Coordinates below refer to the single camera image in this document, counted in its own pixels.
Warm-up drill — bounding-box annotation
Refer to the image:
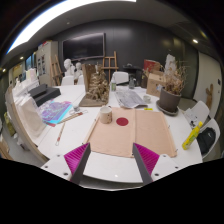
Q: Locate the yellow spray bottle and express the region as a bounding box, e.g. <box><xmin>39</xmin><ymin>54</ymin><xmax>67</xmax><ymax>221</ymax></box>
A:
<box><xmin>182</xmin><ymin>122</ymin><xmax>203</xmax><ymax>150</ymax></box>

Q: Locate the wooden easel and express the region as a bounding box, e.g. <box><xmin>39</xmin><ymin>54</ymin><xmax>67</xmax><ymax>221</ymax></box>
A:
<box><xmin>102</xmin><ymin>52</ymin><xmax>118</xmax><ymax>80</ymax></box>

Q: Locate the clear plastic bottle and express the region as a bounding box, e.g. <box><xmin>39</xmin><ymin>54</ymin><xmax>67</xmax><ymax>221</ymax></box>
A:
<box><xmin>111</xmin><ymin>76</ymin><xmax>116</xmax><ymax>91</ymax></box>

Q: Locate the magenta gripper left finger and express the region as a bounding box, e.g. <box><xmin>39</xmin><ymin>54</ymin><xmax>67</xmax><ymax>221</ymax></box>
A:
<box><xmin>64</xmin><ymin>143</ymin><xmax>91</xmax><ymax>184</ymax></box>

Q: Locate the brown cardboard box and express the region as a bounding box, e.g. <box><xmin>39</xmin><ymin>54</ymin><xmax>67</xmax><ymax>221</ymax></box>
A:
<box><xmin>146</xmin><ymin>73</ymin><xmax>166</xmax><ymax>97</ymax></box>

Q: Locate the small white cup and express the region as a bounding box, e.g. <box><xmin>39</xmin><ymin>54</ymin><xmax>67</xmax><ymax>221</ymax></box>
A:
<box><xmin>143</xmin><ymin>95</ymin><xmax>151</xmax><ymax>103</ymax></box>

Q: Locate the red round coaster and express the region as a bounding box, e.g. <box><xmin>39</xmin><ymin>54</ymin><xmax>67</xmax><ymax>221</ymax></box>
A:
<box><xmin>116</xmin><ymin>117</ymin><xmax>129</xmax><ymax>126</ymax></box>

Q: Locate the cardboard sculpture model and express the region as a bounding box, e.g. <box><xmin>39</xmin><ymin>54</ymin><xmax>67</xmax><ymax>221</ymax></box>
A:
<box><xmin>79</xmin><ymin>64</ymin><xmax>109</xmax><ymax>107</ymax></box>

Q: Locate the brown cardboard mat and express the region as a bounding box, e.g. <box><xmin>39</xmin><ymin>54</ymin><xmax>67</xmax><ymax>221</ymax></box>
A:
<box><xmin>84</xmin><ymin>107</ymin><xmax>177</xmax><ymax>158</ymax></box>

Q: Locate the white canvas stack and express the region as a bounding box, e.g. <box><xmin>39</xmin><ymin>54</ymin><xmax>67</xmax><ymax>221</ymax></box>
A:
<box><xmin>15</xmin><ymin>94</ymin><xmax>46</xmax><ymax>138</ymax></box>

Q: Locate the wooden paint brush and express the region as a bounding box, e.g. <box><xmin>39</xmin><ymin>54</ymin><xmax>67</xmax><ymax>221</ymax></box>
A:
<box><xmin>55</xmin><ymin>122</ymin><xmax>66</xmax><ymax>146</ymax></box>

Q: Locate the white plaster bust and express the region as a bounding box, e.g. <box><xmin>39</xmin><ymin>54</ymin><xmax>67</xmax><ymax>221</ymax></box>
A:
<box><xmin>64</xmin><ymin>59</ymin><xmax>75</xmax><ymax>76</ymax></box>

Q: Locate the grey newspaper sheet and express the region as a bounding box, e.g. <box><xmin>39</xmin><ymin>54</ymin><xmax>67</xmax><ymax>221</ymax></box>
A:
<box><xmin>115</xmin><ymin>90</ymin><xmax>146</xmax><ymax>108</ymax></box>

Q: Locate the black wall screen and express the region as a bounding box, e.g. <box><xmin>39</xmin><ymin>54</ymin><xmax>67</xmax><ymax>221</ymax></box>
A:
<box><xmin>62</xmin><ymin>33</ymin><xmax>105</xmax><ymax>61</ymax></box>

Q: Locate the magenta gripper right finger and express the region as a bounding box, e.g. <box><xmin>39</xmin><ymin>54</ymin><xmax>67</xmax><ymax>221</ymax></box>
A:
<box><xmin>132</xmin><ymin>143</ymin><xmax>159</xmax><ymax>185</ymax></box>

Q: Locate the black flat box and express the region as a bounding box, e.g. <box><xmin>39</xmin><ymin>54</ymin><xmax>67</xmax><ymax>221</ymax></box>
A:
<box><xmin>29</xmin><ymin>84</ymin><xmax>61</xmax><ymax>106</ymax></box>

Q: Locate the beige speckled ceramic mug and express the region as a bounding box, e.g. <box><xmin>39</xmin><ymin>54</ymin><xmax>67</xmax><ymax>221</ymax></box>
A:
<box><xmin>100</xmin><ymin>106</ymin><xmax>112</xmax><ymax>124</ymax></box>

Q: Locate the dark potted dry plant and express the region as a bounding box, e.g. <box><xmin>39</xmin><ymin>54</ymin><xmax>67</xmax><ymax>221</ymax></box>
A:
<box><xmin>157</xmin><ymin>60</ymin><xmax>187</xmax><ymax>114</ymax></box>

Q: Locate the white chair with black bag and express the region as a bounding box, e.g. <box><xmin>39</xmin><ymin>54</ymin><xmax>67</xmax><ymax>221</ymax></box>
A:
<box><xmin>197</xmin><ymin>119</ymin><xmax>220</xmax><ymax>158</ymax></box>

